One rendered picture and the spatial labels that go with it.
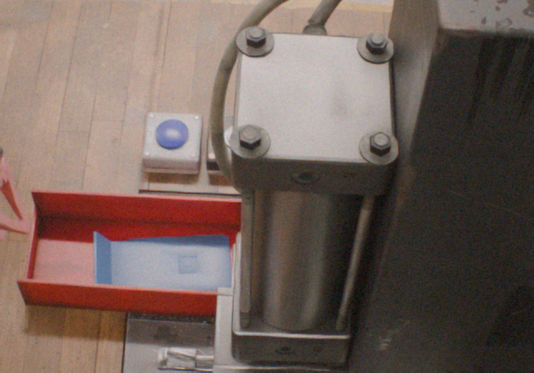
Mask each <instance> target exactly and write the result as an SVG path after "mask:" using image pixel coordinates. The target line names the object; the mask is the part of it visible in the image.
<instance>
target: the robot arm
mask: <svg viewBox="0 0 534 373"><path fill-rule="evenodd" d="M3 152H4V148H3V147H2V146H1V145H0V191H2V192H3V195H4V197H5V198H6V200H7V202H8V203H9V204H10V206H11V207H12V209H13V211H14V212H15V214H16V215H17V217H18V219H19V221H18V220H15V219H11V218H9V217H7V216H6V215H4V214H2V211H1V210H0V240H4V238H5V234H6V230H7V231H11V232H16V233H20V234H28V233H29V229H30V224H31V221H30V218H29V217H28V215H27V213H26V211H25V209H24V207H23V205H22V201H21V200H20V198H19V196H18V192H17V190H16V187H15V184H14V181H13V177H12V174H11V171H10V168H9V164H8V161H7V160H6V159H5V158H4V157H3Z"/></svg>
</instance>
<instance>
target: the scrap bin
mask: <svg viewBox="0 0 534 373"><path fill-rule="evenodd" d="M31 194H32V197H33V202H34V204H35V205H34V210H33V219H32V224H31V229H30V235H29V244H28V252H27V258H26V262H25V267H24V272H23V273H24V276H23V279H17V284H18V288H19V290H20V293H21V295H22V298H23V301H24V304H25V305H41V306H44V307H63V308H74V309H80V310H106V311H117V312H135V313H140V314H154V315H180V316H191V317H210V318H216V305H217V293H218V292H213V291H212V290H176V289H157V287H138V286H119V285H102V284H94V243H93V232H97V233H99V234H100V235H102V236H103V237H104V238H106V239H108V240H109V241H122V240H128V239H133V238H142V239H148V238H163V237H178V236H192V235H207V234H224V236H226V235H228V236H229V257H230V269H231V268H233V265H232V254H233V244H236V236H237V234H238V233H239V232H240V231H241V201H242V199H219V198H200V197H181V196H163V195H162V194H126V193H108V192H89V191H72V190H54V189H31Z"/></svg>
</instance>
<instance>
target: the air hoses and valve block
mask: <svg viewBox="0 0 534 373"><path fill-rule="evenodd" d="M287 1H289V0H261V1H259V2H258V3H257V4H256V5H255V6H254V8H253V9H252V10H251V11H250V12H249V13H248V15H247V16H246V17H245V19H244V20H243V22H241V23H240V25H239V26H238V28H237V29H236V31H235V32H234V35H233V37H232V38H231V39H230V41H229V44H228V46H227V48H226V49H225V50H224V53H223V55H222V58H221V59H220V63H219V67H218V70H217V73H216V77H215V80H214V88H212V95H211V103H210V137H211V144H212V149H213V152H214V156H215V159H216V162H217V165H218V167H219V169H220V170H221V171H222V173H223V175H224V176H225V178H226V179H227V181H228V182H229V184H230V185H231V186H232V187H233V188H234V189H235V190H237V191H238V192H239V193H240V194H241V195H242V189H238V188H235V187H234V186H233V185H232V183H231V161H230V159H229V156H228V152H227V148H226V143H225V137H224V109H225V99H226V93H227V88H228V84H229V78H231V75H232V72H233V70H234V66H235V64H236V61H237V59H238V47H237V44H236V38H237V36H238V34H239V33H240V32H241V31H242V30H245V29H246V28H250V27H253V26H256V27H258V26H259V24H260V23H261V22H262V21H263V20H264V19H265V18H267V17H268V16H269V14H270V13H272V12H273V11H274V10H275V9H276V8H277V7H279V6H280V5H282V4H283V3H286V2H287ZM342 1H343V0H321V1H320V3H319V4H318V6H317V8H316V9H315V10H314V12H313V14H312V15H311V17H310V18H309V19H308V21H307V23H309V24H319V25H321V26H323V27H324V26H325V24H326V22H327V21H328V19H329V17H330V15H331V14H332V13H333V12H334V10H335V9H336V7H337V6H338V5H339V3H341V2H342Z"/></svg>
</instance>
